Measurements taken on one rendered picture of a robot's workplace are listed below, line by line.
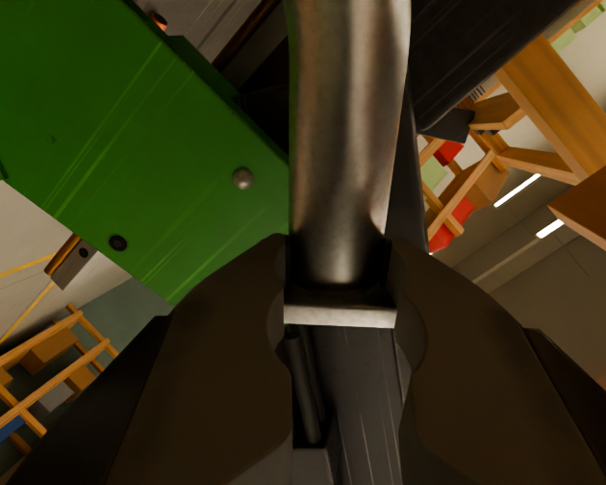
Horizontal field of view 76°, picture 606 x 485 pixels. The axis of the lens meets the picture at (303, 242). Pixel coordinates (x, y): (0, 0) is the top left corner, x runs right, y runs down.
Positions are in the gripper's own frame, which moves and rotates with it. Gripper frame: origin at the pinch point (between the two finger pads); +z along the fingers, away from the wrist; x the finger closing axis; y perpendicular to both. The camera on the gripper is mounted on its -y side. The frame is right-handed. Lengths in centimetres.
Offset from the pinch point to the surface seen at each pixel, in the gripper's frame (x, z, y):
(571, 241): 428, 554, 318
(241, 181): -4.3, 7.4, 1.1
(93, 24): -10.2, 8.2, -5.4
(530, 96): 43, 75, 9
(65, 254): -24.2, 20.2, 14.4
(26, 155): -15.1, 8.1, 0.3
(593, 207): 39, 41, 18
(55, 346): -348, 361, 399
